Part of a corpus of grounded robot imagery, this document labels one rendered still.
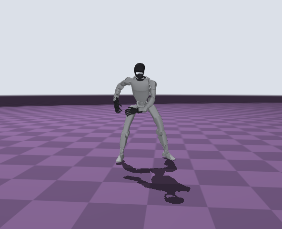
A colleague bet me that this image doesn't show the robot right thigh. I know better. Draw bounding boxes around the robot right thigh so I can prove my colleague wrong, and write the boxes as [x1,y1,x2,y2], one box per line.
[122,105,137,137]

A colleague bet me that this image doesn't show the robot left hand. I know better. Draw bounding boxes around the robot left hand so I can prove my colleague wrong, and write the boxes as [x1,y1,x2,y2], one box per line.
[125,107,143,117]

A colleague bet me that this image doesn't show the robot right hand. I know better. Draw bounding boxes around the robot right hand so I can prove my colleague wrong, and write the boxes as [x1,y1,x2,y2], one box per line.
[114,97,122,113]

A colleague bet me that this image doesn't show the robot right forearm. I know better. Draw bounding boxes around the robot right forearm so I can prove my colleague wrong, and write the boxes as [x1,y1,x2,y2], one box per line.
[113,83,121,101]

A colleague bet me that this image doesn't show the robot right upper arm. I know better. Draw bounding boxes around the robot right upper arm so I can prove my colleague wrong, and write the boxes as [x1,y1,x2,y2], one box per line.
[118,77,132,90]

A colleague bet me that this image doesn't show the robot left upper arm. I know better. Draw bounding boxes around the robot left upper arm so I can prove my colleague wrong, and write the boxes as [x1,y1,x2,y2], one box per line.
[148,79,157,102]

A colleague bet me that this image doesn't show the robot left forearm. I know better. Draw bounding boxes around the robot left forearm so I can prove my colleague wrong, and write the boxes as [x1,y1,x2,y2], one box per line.
[138,97,155,113]

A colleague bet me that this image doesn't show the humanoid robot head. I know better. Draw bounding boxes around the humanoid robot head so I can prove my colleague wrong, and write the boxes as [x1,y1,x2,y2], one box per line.
[134,63,146,81]

